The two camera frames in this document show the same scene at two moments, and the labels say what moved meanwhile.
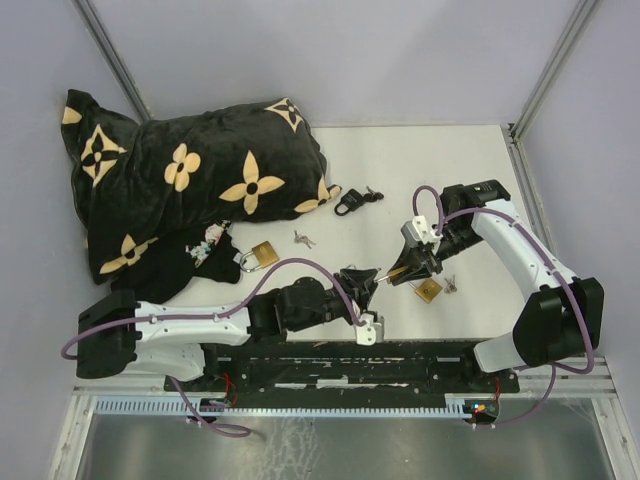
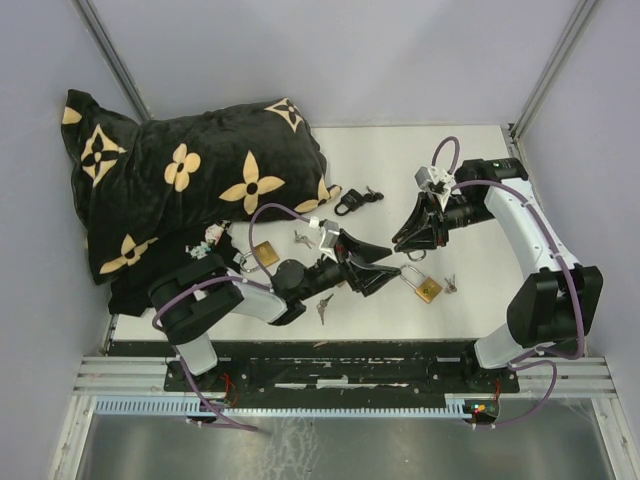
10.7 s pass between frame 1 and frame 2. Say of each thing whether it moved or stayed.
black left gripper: moved
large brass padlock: stayed
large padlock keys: stayed
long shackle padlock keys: stayed
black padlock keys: stayed
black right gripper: moved
